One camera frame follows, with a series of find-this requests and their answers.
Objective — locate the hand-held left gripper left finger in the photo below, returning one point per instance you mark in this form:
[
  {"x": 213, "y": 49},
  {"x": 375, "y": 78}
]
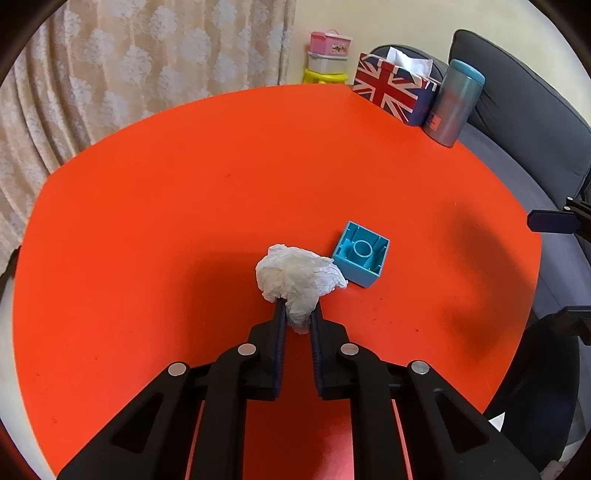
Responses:
[{"x": 279, "y": 341}]

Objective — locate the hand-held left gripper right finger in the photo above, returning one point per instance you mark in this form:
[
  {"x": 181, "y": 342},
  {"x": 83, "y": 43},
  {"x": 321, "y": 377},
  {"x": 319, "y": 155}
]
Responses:
[{"x": 316, "y": 350}]

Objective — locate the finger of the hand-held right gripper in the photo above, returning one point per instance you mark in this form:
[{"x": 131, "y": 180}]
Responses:
[
  {"x": 577, "y": 321},
  {"x": 554, "y": 220}
]

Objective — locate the grey sofa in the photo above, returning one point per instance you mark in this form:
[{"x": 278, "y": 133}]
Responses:
[{"x": 521, "y": 124}]

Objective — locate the blue toy block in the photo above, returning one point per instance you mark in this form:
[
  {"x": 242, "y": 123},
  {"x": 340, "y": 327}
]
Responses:
[{"x": 362, "y": 251}]

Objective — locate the grey teal thermos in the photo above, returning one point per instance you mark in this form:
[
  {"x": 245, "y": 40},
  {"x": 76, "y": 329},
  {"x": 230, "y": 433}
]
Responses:
[{"x": 455, "y": 106}]

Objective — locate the flag print tissue box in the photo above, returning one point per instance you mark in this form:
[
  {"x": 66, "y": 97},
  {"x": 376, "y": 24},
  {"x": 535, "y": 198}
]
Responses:
[{"x": 392, "y": 90}]

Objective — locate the white tissue sheet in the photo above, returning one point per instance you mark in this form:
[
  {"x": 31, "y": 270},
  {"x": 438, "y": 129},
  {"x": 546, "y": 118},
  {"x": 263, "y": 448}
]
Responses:
[{"x": 408, "y": 62}]

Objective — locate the yellow plastic stool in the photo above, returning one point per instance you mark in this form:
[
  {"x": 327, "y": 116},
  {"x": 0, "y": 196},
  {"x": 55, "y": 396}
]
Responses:
[{"x": 323, "y": 77}]

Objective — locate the white storage box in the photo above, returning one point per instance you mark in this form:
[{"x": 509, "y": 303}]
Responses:
[{"x": 325, "y": 63}]

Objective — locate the pink storage box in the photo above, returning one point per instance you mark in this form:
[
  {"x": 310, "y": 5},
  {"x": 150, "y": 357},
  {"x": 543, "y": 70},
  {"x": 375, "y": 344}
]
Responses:
[{"x": 330, "y": 44}]

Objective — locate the beige patterned curtain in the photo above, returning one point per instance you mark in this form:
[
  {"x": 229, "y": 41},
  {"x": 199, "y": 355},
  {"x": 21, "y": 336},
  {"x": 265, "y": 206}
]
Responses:
[{"x": 115, "y": 74}]

